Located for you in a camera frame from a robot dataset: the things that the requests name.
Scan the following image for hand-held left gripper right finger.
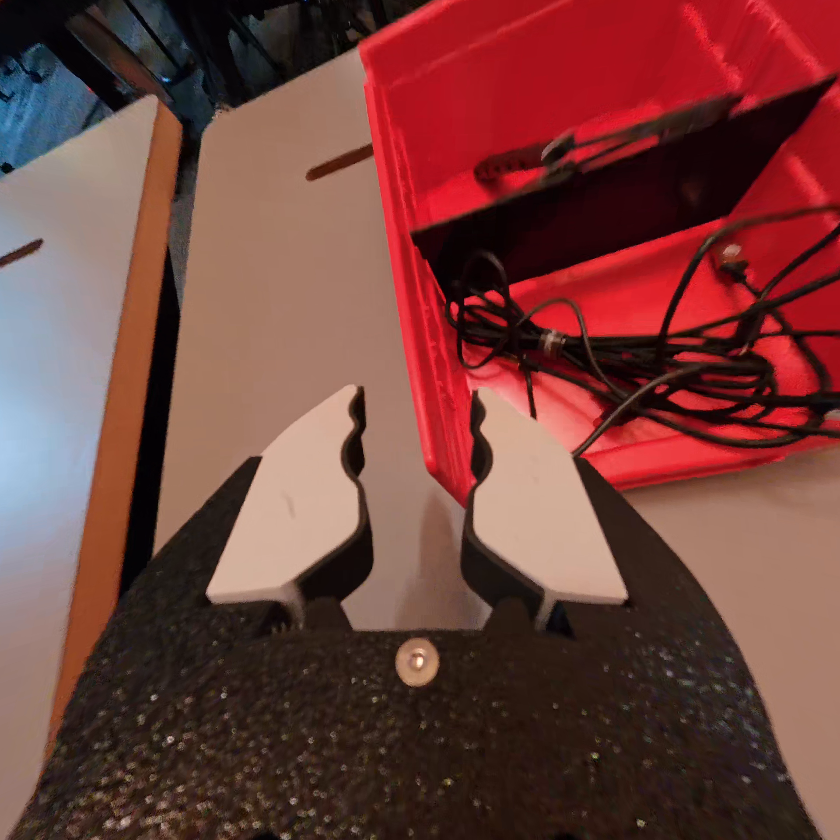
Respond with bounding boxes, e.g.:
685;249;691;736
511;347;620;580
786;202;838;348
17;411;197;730
461;386;630;632

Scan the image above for black divider panel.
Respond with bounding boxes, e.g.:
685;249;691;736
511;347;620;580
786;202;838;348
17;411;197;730
410;75;837;283

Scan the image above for black usb plug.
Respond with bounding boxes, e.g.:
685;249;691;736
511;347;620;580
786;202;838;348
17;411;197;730
474;128;581;188

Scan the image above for tangled black cables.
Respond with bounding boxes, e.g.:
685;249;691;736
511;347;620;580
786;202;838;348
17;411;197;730
443;206;840;460

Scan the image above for grey desk with brown edge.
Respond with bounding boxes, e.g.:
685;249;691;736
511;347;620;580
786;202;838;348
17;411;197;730
0;95;183;742

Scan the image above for red plastic bin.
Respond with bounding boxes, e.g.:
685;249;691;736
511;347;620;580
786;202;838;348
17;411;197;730
357;0;840;508

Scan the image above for black plug with silver tip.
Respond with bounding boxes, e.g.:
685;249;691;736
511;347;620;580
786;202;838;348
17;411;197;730
712;239;756;290

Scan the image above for dark metal furniture frame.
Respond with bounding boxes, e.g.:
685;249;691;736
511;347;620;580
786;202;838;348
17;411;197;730
0;0;437;175

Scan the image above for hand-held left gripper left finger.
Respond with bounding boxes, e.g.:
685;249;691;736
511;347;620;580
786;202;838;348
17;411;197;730
205;385;375;627

